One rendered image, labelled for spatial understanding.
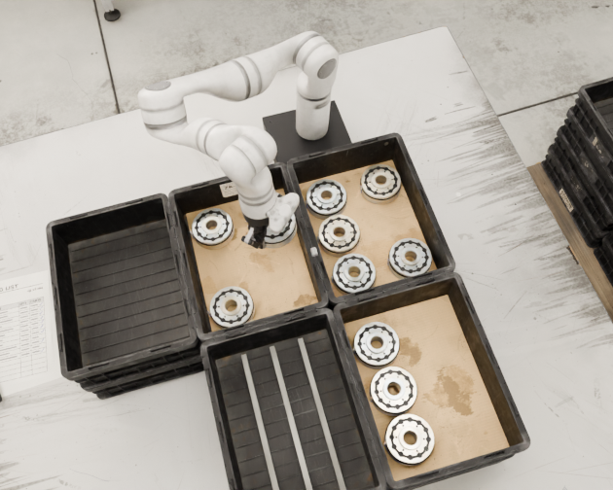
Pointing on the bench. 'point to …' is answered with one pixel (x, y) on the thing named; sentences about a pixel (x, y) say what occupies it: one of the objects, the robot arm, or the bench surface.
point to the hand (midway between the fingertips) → (266, 234)
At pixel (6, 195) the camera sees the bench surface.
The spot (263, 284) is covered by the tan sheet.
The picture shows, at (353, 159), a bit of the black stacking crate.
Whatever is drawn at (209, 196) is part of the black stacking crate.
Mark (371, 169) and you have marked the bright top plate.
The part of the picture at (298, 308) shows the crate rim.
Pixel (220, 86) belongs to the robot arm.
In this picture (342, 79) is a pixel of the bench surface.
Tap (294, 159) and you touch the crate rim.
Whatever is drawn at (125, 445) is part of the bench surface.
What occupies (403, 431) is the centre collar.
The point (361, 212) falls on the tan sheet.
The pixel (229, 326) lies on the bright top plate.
